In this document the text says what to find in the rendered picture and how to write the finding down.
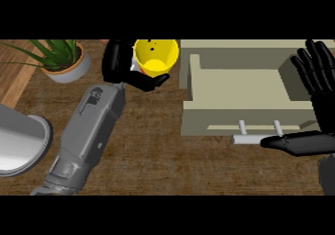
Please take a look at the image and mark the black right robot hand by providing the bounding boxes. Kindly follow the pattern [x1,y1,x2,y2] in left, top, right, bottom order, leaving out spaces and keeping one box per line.
[260,39,335,158]

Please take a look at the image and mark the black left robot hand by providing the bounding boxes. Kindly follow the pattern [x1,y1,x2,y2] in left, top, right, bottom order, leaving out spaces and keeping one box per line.
[101,39,172,93]

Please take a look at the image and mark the yellow cup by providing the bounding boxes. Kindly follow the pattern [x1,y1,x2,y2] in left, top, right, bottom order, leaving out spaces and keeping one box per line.
[129,39,181,78]

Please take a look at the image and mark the beige open drawer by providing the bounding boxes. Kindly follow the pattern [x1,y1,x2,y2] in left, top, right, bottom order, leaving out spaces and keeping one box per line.
[178,39,335,137]

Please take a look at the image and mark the green plant in white pot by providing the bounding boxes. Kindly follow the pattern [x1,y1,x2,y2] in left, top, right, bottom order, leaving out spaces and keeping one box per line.
[0,39,92,84]

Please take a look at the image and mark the pale wooden board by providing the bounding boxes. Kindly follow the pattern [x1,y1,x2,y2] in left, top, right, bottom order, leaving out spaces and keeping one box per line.
[0,39,50,108]

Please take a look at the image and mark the grey metal pot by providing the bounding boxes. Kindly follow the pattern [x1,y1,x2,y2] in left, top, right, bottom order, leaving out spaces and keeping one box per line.
[0,100,55,178]

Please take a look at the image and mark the white drawer handle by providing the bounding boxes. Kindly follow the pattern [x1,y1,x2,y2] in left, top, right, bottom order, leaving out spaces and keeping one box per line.
[231,119,287,145]

